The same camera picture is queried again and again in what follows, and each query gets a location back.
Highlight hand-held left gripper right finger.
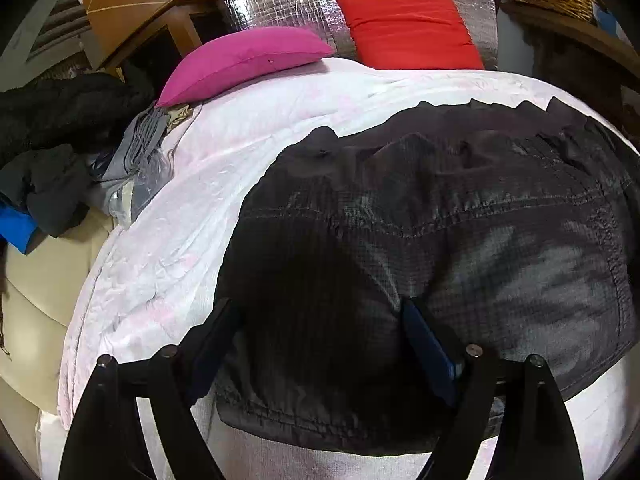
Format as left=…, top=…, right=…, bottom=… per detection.
left=400, top=297, right=585, bottom=480

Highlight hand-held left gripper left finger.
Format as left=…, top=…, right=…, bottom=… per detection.
left=58, top=297, right=246, bottom=480

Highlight black mesh shorts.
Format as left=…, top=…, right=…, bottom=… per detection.
left=214, top=99, right=640, bottom=457

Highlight cream sofa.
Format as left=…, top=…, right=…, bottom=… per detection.
left=0, top=204, right=117, bottom=466

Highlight white bed blanket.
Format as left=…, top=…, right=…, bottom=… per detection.
left=36, top=56, right=640, bottom=480

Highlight clear plastic bag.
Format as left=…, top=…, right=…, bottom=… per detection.
left=106, top=157, right=175, bottom=227

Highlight blue cloth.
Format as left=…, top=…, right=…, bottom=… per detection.
left=0, top=204, right=42, bottom=257

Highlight dark grey garment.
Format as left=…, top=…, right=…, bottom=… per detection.
left=0, top=144, right=95, bottom=239

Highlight grey cloth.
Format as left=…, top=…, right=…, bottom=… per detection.
left=91, top=105, right=172, bottom=211

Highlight small olive cloth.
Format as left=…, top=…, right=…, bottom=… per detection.
left=166, top=103, right=195, bottom=134

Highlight black fuzzy coat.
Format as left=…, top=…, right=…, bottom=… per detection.
left=0, top=71, right=157, bottom=162

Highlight pink pillow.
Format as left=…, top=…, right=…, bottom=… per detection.
left=156, top=26, right=334, bottom=109

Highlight red pillow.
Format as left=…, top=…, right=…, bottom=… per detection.
left=336, top=0, right=485, bottom=71

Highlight dark wooden desk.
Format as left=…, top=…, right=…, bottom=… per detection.
left=499, top=0, right=640, bottom=133

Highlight wooden side table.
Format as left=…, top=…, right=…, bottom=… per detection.
left=102, top=0, right=231, bottom=81

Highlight orange wooden cabinet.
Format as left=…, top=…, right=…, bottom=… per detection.
left=74, top=0, right=213, bottom=70

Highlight wall air vent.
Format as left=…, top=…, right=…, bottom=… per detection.
left=22, top=0, right=92, bottom=63

